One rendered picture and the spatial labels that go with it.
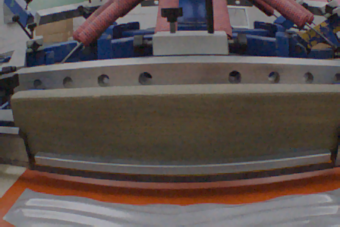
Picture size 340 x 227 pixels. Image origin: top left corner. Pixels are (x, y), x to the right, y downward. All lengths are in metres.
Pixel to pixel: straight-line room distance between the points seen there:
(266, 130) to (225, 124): 0.04
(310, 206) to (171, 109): 0.17
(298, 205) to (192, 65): 0.31
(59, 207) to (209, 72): 0.33
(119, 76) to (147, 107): 0.24
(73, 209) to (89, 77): 0.29
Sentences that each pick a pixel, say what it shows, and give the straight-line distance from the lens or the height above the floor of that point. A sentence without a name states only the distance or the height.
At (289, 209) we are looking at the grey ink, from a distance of 0.31.
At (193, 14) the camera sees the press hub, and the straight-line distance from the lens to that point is 1.08.
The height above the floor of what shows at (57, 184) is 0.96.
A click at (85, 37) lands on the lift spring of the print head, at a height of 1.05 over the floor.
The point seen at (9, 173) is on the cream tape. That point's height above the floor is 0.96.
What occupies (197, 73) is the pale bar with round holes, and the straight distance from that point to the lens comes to 0.54.
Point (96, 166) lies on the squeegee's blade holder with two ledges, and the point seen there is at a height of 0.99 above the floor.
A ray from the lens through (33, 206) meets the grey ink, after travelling 0.35.
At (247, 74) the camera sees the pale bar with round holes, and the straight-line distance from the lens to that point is 0.54.
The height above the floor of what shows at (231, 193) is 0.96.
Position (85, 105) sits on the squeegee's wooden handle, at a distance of 0.33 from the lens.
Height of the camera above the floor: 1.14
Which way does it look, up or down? 17 degrees down
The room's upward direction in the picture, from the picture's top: 3 degrees counter-clockwise
